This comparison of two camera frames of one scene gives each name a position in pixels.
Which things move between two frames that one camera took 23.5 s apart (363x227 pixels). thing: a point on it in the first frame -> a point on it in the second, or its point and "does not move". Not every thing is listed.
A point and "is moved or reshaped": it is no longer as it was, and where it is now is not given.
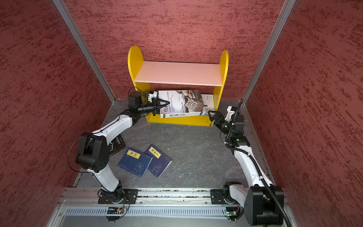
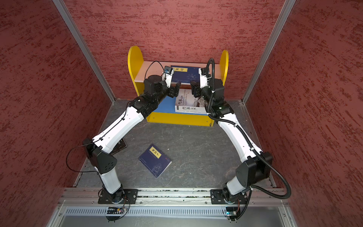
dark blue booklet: (135, 162) -> (185, 74)
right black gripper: (221, 117) -> (196, 89)
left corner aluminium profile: (71, 23) does not move
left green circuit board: (116, 210) does not move
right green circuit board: (231, 211) does not move
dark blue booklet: (159, 162) does not move
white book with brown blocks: (208, 100) is moved or reshaped
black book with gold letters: (118, 144) does not move
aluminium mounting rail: (87, 196) does not move
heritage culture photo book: (183, 103) is moved or reshaped
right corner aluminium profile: (281, 20) does not move
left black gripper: (157, 106) -> (174, 91)
